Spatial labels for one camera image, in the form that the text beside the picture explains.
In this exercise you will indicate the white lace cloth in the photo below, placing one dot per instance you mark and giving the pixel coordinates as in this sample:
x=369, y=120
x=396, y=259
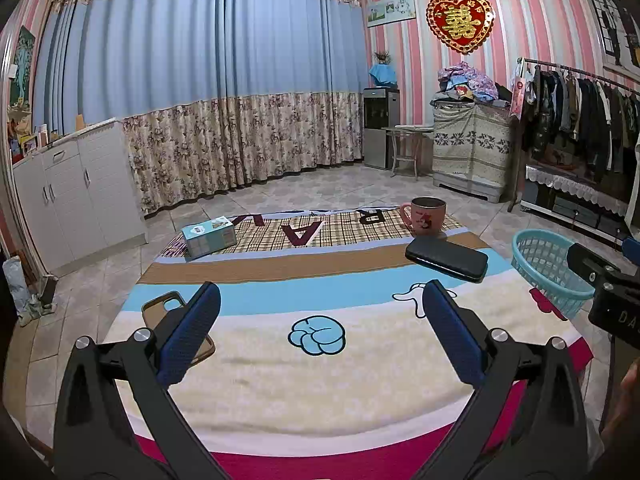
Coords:
x=575, y=187

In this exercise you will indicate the low dark cabinet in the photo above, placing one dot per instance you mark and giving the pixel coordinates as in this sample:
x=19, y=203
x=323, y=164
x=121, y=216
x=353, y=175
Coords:
x=575, y=215

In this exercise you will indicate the cloth covered cabinet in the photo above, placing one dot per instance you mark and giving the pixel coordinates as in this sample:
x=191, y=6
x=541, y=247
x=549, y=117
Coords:
x=472, y=155

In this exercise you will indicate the white plastic bag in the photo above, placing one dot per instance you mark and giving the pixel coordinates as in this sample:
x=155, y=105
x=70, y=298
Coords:
x=15, y=285

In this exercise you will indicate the person's right forearm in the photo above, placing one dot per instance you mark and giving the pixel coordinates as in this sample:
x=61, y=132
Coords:
x=622, y=410

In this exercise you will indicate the black textured case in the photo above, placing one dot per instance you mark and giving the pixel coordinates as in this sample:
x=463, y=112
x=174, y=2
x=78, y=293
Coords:
x=447, y=257

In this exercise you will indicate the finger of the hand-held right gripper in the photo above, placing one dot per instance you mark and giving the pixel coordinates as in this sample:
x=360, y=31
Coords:
x=631, y=246
x=592, y=262

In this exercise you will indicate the pink cartoon mug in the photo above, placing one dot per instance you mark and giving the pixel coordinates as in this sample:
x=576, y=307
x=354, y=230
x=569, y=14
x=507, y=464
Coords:
x=425, y=215

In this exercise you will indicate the small potted plant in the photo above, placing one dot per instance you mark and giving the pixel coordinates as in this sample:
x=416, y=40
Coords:
x=382, y=56

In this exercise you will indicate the striped cartoon printed blanket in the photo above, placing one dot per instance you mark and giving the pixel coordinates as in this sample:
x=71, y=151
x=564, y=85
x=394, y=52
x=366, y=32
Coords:
x=325, y=385

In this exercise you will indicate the small metal stool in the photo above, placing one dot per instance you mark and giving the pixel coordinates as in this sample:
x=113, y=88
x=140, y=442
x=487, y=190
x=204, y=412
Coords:
x=407, y=150

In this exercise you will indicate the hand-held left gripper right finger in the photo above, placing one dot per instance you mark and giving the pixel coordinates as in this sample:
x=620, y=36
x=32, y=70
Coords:
x=452, y=335

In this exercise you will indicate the small brown box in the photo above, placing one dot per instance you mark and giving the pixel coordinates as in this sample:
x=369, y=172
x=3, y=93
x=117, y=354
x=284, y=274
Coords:
x=80, y=121

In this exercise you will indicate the teal tissue box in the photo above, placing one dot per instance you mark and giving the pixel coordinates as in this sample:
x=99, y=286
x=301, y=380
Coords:
x=207, y=237

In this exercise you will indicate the blue covered water bottle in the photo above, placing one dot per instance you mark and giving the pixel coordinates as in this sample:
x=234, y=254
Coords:
x=382, y=74

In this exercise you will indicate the light blue plastic basket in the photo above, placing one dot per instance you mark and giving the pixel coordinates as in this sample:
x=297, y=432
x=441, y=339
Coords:
x=547, y=270

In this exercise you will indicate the framed wall poster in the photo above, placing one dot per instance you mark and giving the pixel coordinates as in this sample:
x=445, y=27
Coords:
x=615, y=30

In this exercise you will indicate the pile of folded clothes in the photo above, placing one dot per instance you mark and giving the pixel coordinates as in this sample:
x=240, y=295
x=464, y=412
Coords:
x=465, y=85

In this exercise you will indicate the green wall poster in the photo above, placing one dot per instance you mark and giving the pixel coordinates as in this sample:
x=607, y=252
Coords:
x=22, y=70

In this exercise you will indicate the grey water dispenser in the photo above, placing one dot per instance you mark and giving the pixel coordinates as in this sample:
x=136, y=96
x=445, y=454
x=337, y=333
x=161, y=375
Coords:
x=380, y=130

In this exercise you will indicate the small picture frame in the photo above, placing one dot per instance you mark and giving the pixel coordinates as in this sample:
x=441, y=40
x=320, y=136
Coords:
x=29, y=145

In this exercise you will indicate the brown phone case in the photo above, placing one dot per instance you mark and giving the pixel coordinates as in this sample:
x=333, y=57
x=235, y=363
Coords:
x=165, y=310

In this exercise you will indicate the pink hanging bag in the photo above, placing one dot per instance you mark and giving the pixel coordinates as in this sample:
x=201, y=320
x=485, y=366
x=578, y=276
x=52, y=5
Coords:
x=520, y=92

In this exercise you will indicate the row of hanging clothes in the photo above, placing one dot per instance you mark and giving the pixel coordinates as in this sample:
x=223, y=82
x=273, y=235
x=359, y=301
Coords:
x=580, y=120

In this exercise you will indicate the blue floral curtain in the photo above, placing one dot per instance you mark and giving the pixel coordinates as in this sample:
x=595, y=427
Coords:
x=200, y=85

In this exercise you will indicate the red heart wall decoration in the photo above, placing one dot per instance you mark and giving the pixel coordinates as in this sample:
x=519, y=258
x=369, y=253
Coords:
x=460, y=22

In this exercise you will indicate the metal clothes rack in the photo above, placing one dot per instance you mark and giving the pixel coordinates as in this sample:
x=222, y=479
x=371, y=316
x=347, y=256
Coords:
x=575, y=69

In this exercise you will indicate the wall clock picture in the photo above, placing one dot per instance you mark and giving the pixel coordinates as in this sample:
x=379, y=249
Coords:
x=391, y=10

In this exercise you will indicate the white cabinet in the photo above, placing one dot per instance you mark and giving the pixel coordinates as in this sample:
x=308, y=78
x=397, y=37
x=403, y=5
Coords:
x=75, y=190

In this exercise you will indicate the white hanging garment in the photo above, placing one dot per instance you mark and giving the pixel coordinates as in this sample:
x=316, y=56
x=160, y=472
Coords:
x=634, y=185

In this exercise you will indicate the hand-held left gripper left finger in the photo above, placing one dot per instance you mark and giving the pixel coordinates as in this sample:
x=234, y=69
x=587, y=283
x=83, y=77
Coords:
x=190, y=335

